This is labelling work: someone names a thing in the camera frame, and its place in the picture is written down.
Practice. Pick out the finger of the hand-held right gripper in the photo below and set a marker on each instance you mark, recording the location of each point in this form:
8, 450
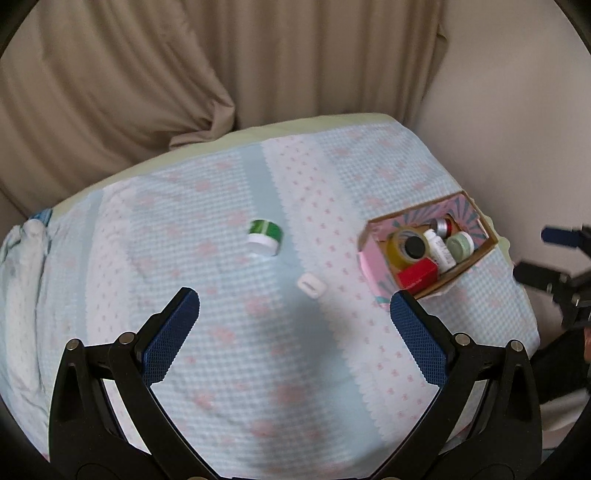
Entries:
558, 236
535, 274

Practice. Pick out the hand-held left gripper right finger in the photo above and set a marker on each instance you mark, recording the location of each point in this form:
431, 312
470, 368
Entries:
418, 341

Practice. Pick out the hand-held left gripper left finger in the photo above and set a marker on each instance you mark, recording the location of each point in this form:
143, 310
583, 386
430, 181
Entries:
168, 337

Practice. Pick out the small red box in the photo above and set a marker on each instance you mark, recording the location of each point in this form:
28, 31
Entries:
418, 273

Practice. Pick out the light green lid jar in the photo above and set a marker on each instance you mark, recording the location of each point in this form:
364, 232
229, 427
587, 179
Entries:
461, 245

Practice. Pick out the cardboard box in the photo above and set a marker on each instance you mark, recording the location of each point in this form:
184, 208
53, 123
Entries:
373, 272

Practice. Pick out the white pill bottle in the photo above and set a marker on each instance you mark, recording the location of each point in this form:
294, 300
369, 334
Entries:
439, 253

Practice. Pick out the black cap white bottle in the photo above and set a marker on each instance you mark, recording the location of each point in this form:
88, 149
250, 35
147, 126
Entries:
414, 247

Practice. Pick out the clear tape roll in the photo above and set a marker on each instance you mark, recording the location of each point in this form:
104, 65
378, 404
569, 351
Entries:
395, 249

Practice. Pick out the silver cylinder with red end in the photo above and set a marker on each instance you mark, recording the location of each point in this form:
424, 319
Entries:
442, 226

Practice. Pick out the white earbuds case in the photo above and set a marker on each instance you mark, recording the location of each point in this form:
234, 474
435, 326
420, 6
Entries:
311, 286

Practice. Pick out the green label white jar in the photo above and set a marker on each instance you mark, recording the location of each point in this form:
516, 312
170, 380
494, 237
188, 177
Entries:
264, 236

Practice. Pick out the blue pink patterned bedsheet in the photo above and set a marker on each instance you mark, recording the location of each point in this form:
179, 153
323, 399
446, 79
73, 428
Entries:
258, 360

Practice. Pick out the crumpled light blue quilt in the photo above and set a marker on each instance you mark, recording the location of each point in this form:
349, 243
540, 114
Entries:
21, 286

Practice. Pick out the pale green mattress cover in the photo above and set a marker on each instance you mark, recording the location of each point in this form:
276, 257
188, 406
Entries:
323, 121

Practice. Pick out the beige curtain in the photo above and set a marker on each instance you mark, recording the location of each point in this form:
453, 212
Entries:
323, 60
106, 83

